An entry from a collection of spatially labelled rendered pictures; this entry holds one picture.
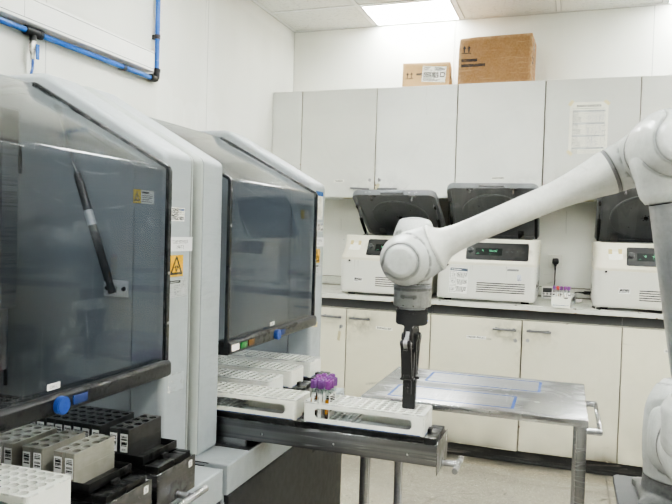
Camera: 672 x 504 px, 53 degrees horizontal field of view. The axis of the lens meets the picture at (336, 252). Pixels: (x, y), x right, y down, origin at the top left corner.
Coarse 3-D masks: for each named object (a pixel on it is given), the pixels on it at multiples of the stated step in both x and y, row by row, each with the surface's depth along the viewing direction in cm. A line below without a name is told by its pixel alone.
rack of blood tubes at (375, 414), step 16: (336, 400) 164; (352, 400) 164; (368, 400) 164; (384, 400) 165; (304, 416) 162; (336, 416) 163; (352, 416) 164; (368, 416) 166; (384, 416) 155; (400, 416) 154; (416, 416) 153; (400, 432) 154; (416, 432) 153
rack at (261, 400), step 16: (224, 384) 177; (240, 384) 178; (224, 400) 175; (240, 400) 176; (256, 400) 166; (272, 400) 164; (288, 400) 163; (304, 400) 168; (272, 416) 165; (288, 416) 163
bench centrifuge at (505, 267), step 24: (456, 192) 402; (480, 192) 397; (504, 192) 393; (456, 216) 420; (504, 240) 382; (528, 240) 378; (456, 264) 383; (480, 264) 379; (504, 264) 374; (528, 264) 370; (456, 288) 383; (480, 288) 379; (504, 288) 375; (528, 288) 370
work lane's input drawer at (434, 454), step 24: (216, 432) 168; (240, 432) 166; (264, 432) 163; (288, 432) 161; (312, 432) 159; (336, 432) 157; (360, 432) 156; (384, 432) 155; (432, 432) 156; (384, 456) 154; (408, 456) 152; (432, 456) 150
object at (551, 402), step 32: (384, 384) 202; (416, 384) 203; (448, 384) 205; (480, 384) 206; (512, 384) 207; (544, 384) 208; (576, 384) 210; (512, 416) 174; (544, 416) 172; (576, 416) 172; (576, 448) 170; (576, 480) 170
